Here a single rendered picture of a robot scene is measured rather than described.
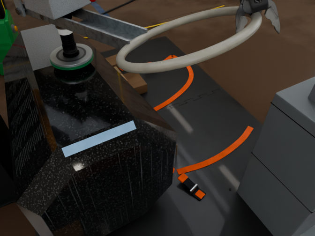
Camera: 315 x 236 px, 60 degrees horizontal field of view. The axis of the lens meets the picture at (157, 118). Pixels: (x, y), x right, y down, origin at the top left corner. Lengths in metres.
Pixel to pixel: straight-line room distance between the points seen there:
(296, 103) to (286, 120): 0.09
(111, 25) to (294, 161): 1.01
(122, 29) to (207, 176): 1.16
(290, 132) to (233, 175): 0.76
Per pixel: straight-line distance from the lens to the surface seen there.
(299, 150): 1.34
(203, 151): 2.07
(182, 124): 2.22
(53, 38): 1.81
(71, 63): 1.43
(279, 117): 1.34
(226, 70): 2.90
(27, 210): 1.32
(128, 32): 1.19
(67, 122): 1.19
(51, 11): 1.26
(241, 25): 0.95
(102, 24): 1.29
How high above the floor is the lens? 1.61
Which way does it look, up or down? 45 degrees down
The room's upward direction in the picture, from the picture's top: straight up
